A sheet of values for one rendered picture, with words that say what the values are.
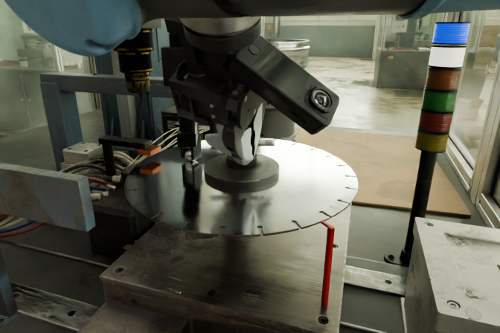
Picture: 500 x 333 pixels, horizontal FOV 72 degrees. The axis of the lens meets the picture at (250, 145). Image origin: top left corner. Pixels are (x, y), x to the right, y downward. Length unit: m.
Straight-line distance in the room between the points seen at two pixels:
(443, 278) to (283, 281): 0.18
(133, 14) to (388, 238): 0.68
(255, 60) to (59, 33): 0.19
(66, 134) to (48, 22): 0.79
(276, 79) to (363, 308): 0.39
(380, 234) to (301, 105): 0.49
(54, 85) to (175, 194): 0.57
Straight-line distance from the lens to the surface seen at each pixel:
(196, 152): 0.54
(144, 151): 0.56
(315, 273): 0.48
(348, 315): 0.58
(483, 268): 0.48
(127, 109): 1.17
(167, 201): 0.44
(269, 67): 0.34
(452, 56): 0.57
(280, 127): 1.21
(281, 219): 0.39
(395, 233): 0.80
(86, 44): 0.18
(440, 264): 0.46
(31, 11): 0.20
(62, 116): 0.96
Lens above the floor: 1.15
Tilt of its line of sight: 19 degrees down
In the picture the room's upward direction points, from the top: straight up
